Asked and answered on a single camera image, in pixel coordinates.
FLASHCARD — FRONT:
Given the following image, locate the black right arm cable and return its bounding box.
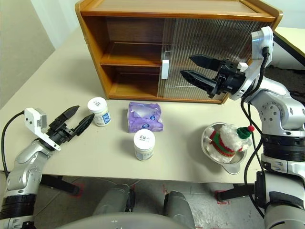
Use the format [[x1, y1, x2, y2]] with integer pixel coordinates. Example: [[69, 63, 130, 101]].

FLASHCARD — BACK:
[[239, 45, 271, 219]]

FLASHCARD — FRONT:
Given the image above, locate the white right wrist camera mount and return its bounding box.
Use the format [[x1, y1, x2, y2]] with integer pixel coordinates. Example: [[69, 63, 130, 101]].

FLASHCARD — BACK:
[[228, 26, 275, 101]]

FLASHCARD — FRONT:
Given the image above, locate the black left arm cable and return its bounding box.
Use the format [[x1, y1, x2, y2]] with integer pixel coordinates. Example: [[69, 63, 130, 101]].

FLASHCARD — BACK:
[[1, 111, 26, 178]]

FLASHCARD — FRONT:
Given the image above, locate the white bottle with blue pattern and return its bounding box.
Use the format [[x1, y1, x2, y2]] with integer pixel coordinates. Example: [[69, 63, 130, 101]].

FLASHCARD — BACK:
[[87, 97, 112, 127]]

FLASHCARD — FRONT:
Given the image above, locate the grey left robot leg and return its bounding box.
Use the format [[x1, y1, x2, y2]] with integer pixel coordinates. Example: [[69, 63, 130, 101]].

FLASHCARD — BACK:
[[92, 183, 135, 215]]

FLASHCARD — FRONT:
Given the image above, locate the metal bowl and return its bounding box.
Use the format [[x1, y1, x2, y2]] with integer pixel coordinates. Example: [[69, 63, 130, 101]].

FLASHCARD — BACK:
[[201, 122, 251, 174]]

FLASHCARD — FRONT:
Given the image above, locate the wooden cabinet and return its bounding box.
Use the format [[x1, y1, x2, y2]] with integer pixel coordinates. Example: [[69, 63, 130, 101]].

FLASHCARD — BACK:
[[75, 0, 284, 104]]

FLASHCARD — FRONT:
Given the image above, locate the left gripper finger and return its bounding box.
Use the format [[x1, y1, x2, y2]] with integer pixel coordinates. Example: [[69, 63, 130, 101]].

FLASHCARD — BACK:
[[58, 105, 80, 121], [72, 113, 95, 137]]

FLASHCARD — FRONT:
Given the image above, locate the grey right robot leg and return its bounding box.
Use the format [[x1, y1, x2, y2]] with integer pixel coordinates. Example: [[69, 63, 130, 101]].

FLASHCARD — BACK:
[[163, 190, 195, 222]]

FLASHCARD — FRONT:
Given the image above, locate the beige table with black frame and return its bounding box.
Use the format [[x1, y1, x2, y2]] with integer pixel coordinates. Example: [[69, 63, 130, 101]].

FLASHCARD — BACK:
[[271, 26, 305, 70]]

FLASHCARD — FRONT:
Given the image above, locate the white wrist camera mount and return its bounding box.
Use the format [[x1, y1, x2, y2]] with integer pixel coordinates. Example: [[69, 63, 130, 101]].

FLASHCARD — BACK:
[[24, 107, 61, 151], [228, 26, 275, 101]]

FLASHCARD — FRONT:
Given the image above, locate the grey robot leg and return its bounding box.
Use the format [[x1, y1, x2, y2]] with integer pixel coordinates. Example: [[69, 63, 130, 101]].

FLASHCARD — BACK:
[[92, 183, 135, 215], [163, 190, 195, 222]]

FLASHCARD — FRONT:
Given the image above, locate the white bottle with plain label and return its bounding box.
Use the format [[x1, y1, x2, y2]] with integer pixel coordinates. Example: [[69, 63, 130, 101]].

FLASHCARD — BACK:
[[133, 130, 156, 162]]

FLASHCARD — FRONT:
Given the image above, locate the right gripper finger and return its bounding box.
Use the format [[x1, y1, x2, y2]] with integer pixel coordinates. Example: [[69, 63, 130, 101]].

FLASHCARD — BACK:
[[179, 69, 218, 94], [189, 54, 223, 73]]

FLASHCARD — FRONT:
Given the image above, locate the white snowman plush toy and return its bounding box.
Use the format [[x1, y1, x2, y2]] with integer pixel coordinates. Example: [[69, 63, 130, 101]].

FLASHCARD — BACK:
[[206, 123, 255, 164]]

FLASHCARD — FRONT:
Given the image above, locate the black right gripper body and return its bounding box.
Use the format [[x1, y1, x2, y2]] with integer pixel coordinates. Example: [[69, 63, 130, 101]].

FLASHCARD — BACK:
[[207, 59, 247, 98]]

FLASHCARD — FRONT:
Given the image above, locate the red floor tape mark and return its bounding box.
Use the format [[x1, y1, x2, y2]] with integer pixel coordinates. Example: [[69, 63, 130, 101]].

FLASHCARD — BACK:
[[214, 189, 231, 206]]

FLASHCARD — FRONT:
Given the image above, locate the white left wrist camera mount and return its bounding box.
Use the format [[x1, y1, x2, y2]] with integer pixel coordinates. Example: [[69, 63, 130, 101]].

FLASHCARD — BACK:
[[24, 107, 61, 151]]

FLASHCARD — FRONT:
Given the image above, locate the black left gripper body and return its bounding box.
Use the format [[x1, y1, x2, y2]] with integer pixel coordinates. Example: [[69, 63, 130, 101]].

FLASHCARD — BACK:
[[46, 116, 78, 146]]

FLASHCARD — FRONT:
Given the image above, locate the purple tissue pack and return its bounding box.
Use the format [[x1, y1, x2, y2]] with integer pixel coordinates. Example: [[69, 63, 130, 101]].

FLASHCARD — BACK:
[[125, 102, 165, 134]]

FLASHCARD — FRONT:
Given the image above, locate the ribbed glass sliding door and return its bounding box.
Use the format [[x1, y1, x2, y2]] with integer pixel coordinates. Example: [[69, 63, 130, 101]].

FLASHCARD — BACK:
[[157, 18, 262, 102], [175, 18, 274, 104]]

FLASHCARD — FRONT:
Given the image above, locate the grey robot torso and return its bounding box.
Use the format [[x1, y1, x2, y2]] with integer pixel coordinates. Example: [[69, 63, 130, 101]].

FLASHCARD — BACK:
[[54, 212, 198, 229]]

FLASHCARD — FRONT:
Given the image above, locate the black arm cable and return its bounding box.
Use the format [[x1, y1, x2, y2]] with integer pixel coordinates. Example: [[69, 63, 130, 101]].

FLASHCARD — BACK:
[[239, 45, 271, 219], [1, 111, 26, 178]]

